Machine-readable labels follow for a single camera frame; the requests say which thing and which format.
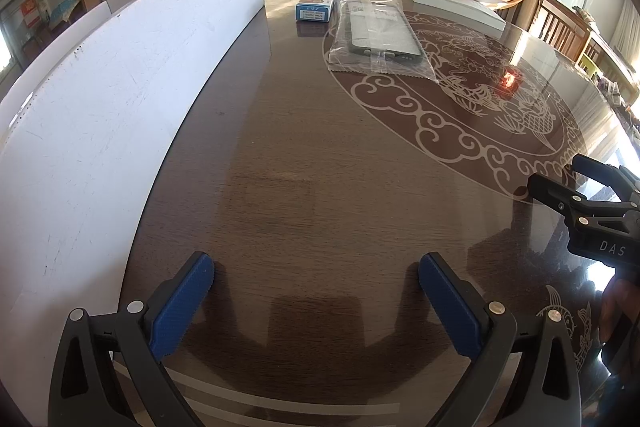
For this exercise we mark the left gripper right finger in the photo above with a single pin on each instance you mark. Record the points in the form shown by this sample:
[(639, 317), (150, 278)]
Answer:
[(544, 390)]

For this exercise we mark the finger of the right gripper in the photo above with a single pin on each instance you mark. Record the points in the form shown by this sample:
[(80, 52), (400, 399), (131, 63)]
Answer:
[(573, 206), (622, 181)]

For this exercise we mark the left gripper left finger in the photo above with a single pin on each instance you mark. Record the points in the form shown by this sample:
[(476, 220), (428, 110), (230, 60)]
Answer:
[(84, 389)]

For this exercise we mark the phone case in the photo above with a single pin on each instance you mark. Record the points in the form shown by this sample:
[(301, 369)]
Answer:
[(374, 37)]

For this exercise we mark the blue white medicine box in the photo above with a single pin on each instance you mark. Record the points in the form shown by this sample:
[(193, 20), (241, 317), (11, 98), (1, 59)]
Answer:
[(319, 11)]

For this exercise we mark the person right hand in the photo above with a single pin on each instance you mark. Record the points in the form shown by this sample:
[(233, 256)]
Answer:
[(619, 321)]

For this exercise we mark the wooden chair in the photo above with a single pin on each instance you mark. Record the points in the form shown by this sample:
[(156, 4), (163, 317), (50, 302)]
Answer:
[(560, 27)]

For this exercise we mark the white cardboard tray box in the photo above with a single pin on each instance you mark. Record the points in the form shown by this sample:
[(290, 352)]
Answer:
[(83, 137)]

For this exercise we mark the dining table with chairs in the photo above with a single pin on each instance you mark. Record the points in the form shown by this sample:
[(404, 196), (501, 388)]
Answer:
[(46, 24)]

